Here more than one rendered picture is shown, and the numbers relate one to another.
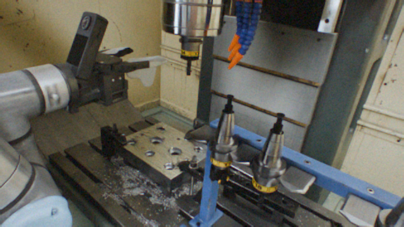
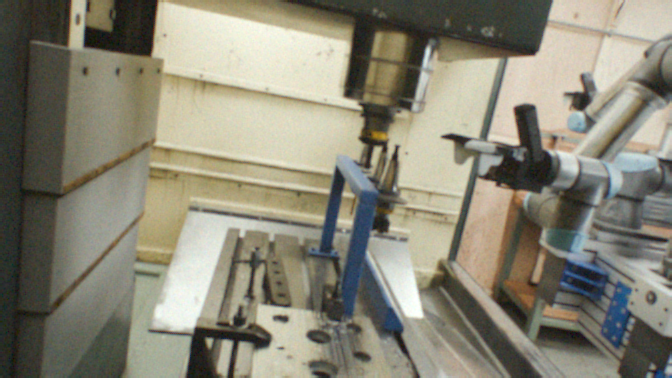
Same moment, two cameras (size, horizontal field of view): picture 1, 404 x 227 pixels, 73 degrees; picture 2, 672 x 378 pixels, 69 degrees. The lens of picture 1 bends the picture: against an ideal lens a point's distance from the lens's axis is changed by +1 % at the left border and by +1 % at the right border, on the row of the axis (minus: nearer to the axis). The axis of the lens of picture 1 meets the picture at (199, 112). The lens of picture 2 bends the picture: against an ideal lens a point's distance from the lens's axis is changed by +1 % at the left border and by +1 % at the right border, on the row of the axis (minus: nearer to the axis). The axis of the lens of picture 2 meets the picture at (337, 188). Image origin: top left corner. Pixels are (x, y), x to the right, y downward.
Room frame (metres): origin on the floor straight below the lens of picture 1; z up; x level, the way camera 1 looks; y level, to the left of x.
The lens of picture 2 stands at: (1.39, 0.60, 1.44)
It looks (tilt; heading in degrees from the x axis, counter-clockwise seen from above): 12 degrees down; 223
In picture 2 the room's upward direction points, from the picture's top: 11 degrees clockwise
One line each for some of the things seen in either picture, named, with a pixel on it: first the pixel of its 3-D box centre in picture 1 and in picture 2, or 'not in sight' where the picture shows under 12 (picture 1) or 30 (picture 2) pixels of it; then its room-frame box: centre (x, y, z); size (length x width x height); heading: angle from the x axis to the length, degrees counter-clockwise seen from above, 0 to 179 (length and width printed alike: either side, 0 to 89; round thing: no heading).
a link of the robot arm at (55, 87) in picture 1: (48, 89); (553, 169); (0.40, 0.25, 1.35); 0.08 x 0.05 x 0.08; 56
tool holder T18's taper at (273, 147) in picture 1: (273, 146); (381, 165); (0.44, -0.15, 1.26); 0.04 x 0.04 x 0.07
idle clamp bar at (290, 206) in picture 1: (255, 196); (275, 290); (0.67, -0.20, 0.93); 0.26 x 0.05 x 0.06; 57
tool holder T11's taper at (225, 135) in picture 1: (226, 125); (391, 174); (0.51, -0.06, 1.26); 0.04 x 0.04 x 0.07
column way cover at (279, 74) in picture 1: (258, 87); (104, 203); (1.07, -0.23, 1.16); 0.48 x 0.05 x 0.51; 52
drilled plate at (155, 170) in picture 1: (165, 151); (318, 364); (0.82, 0.11, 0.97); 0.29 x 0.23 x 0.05; 52
